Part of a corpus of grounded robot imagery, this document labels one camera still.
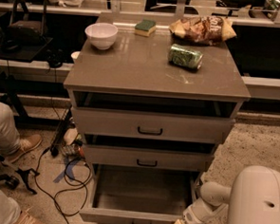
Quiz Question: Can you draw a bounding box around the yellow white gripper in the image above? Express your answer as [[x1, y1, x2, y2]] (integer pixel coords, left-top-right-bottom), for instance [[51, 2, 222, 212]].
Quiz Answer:
[[174, 199, 227, 224]]

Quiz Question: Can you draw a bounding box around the drawer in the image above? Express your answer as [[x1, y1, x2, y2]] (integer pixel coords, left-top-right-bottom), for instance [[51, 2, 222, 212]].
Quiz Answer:
[[83, 135, 215, 172], [71, 108, 234, 144], [81, 164, 202, 224]]

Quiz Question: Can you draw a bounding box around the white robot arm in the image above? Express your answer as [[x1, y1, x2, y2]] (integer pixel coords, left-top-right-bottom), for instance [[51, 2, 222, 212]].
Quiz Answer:
[[174, 165, 280, 224]]

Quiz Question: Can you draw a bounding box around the grey drawer cabinet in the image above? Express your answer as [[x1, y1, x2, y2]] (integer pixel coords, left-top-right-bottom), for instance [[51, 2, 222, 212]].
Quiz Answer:
[[58, 9, 257, 177]]

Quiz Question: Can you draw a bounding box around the green soda can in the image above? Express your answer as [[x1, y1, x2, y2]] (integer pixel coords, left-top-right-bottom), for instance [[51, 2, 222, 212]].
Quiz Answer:
[[168, 44, 203, 70]]

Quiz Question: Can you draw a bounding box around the black tripod stand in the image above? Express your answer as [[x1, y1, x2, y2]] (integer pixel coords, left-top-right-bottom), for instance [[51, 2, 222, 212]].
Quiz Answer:
[[0, 146, 42, 196]]

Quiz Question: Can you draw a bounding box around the brown chip bag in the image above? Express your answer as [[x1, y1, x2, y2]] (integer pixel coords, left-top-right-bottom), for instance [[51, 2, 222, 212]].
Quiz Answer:
[[169, 15, 237, 46]]

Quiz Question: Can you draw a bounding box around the green yellow sponge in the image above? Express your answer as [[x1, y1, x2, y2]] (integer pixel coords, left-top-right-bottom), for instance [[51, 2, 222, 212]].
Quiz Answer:
[[135, 19, 156, 37]]

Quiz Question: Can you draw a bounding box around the white paper cup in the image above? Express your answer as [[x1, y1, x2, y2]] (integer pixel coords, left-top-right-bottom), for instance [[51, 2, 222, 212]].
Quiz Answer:
[[70, 51, 80, 62]]

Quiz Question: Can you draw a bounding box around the white bowl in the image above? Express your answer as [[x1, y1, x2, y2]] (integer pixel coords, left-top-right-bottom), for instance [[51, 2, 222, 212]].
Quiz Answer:
[[85, 22, 118, 50]]

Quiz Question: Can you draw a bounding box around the person's upper leg and shoe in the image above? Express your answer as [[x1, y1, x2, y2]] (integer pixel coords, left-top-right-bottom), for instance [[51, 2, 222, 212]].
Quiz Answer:
[[0, 103, 43, 162]]

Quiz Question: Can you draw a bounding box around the black bag on shelf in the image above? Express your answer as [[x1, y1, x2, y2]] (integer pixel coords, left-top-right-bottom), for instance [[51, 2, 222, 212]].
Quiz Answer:
[[5, 0, 51, 47]]

